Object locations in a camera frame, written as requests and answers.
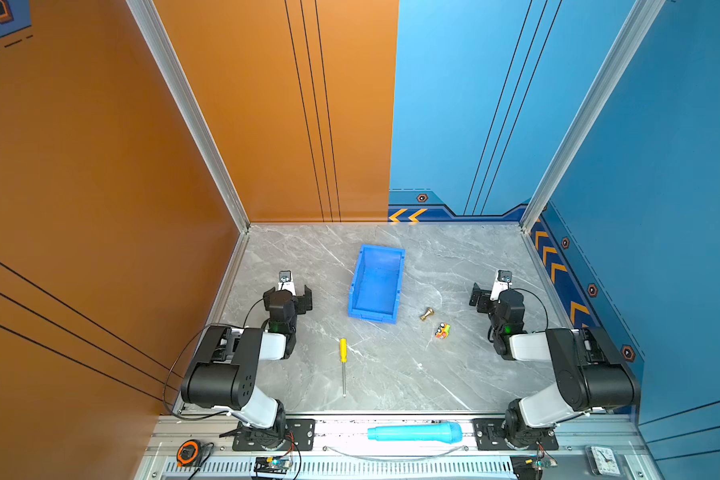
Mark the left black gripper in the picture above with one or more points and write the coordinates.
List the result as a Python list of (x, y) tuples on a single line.
[(301, 298)]

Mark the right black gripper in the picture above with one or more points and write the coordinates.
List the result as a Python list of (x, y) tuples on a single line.
[(480, 298)]

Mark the yellow handled screwdriver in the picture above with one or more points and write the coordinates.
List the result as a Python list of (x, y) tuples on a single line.
[(343, 349)]

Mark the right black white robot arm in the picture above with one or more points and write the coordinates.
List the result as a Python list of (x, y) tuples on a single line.
[(589, 372)]

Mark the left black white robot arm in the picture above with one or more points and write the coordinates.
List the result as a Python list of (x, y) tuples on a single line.
[(222, 372)]

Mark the blue plastic storage bin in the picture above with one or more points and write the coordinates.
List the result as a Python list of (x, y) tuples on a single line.
[(375, 291)]

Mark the orange green toy car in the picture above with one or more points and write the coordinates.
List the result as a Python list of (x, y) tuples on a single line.
[(443, 331)]

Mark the small brass chess pawn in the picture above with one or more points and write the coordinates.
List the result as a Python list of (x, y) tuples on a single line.
[(427, 313)]

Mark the light blue plastic cylinder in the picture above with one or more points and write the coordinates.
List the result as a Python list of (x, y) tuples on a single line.
[(444, 432)]

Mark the right circuit board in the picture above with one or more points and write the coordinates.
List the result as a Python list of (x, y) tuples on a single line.
[(531, 467)]

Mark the circuit board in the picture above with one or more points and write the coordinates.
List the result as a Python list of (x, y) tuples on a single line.
[(272, 467), (531, 467)]

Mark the left circuit board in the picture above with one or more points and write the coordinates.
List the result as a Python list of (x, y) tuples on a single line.
[(272, 467)]

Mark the orange black tape measure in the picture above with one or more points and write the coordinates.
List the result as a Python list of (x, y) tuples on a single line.
[(189, 453)]

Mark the white desk clock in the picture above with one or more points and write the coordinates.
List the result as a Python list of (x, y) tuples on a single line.
[(603, 461)]

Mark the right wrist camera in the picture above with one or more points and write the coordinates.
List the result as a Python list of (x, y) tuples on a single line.
[(502, 281)]

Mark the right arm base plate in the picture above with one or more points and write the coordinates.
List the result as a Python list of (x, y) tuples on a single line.
[(493, 434)]

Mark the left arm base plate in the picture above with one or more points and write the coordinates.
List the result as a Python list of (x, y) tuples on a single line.
[(294, 433)]

